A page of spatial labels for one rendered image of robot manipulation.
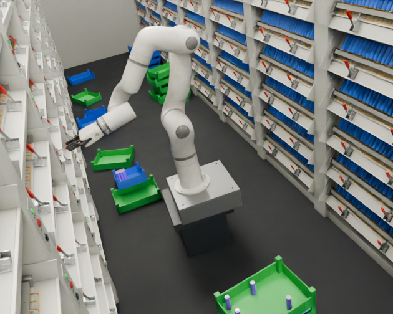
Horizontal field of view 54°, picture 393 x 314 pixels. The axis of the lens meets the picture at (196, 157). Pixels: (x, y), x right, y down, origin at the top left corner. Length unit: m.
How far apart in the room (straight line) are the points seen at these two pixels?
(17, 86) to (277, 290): 1.18
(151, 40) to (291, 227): 1.27
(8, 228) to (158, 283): 1.42
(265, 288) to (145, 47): 1.07
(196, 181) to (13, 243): 1.34
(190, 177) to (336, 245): 0.84
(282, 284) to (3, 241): 1.11
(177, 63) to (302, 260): 1.15
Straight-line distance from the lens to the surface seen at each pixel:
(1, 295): 0.64
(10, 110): 1.26
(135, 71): 1.68
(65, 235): 1.33
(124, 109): 1.73
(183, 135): 1.73
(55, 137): 1.99
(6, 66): 1.42
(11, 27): 2.10
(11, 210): 0.80
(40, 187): 1.22
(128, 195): 2.70
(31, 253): 0.87
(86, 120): 3.73
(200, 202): 1.88
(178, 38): 1.63
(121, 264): 2.25
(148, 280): 2.12
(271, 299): 1.54
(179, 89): 1.74
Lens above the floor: 1.56
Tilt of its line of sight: 32 degrees down
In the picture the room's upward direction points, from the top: 11 degrees counter-clockwise
